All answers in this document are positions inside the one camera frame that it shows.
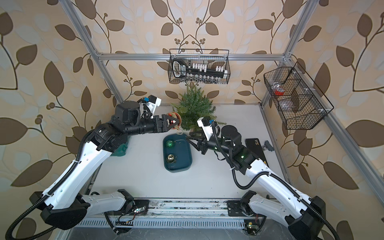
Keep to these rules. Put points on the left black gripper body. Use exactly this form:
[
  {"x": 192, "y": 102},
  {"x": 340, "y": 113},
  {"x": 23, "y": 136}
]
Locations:
[{"x": 156, "y": 129}]

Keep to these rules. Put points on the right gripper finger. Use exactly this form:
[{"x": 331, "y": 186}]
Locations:
[
  {"x": 193, "y": 138},
  {"x": 194, "y": 145}
]

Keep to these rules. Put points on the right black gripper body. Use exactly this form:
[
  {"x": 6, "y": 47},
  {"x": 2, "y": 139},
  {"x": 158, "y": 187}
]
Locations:
[{"x": 207, "y": 145}]

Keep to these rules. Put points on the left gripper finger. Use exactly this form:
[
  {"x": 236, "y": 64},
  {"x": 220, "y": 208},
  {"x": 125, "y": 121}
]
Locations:
[
  {"x": 174, "y": 115},
  {"x": 174, "y": 126}
]

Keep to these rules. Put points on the red gold striped ornament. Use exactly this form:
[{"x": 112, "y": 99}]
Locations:
[{"x": 179, "y": 121}]

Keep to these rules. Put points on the green glitter ball ornament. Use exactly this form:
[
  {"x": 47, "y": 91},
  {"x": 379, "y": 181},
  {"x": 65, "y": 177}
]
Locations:
[{"x": 170, "y": 143}]

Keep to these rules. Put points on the small green christmas tree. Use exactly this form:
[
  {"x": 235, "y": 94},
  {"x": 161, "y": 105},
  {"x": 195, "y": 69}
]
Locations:
[{"x": 194, "y": 105}]

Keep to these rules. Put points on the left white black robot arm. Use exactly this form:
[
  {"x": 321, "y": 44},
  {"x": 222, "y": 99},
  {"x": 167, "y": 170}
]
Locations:
[{"x": 62, "y": 205}]

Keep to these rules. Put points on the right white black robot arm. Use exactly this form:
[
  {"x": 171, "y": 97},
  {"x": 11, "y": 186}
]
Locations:
[{"x": 268, "y": 194}]

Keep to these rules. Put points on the teal plastic tray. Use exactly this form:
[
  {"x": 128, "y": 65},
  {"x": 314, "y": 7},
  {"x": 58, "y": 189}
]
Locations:
[{"x": 181, "y": 150}]

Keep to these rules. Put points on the green plastic tool case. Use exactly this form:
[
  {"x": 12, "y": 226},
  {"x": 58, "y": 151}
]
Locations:
[{"x": 122, "y": 149}]

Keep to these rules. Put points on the black flat device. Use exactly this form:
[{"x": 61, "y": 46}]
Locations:
[{"x": 255, "y": 147}]

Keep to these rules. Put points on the small grey clip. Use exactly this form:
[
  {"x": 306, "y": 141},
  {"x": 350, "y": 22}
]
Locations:
[{"x": 268, "y": 146}]

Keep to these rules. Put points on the red object in basket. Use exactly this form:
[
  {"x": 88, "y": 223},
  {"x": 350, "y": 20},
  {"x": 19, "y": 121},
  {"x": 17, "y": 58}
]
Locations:
[{"x": 278, "y": 91}]

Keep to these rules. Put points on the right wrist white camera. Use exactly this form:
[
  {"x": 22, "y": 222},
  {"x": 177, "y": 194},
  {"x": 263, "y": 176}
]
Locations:
[{"x": 206, "y": 124}]

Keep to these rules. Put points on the wrist white camera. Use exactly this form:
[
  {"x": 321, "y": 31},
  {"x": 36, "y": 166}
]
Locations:
[
  {"x": 206, "y": 124},
  {"x": 153, "y": 102}
]

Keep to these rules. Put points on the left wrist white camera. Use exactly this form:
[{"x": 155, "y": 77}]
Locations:
[{"x": 153, "y": 102}]

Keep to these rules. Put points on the back black wire basket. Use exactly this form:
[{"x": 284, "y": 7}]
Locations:
[{"x": 209, "y": 55}]

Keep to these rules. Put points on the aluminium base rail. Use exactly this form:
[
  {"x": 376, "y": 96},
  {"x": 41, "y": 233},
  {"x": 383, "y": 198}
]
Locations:
[{"x": 195, "y": 214}]

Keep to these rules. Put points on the side black wire basket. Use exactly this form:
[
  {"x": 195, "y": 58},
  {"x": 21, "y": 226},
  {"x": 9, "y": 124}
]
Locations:
[{"x": 304, "y": 103}]

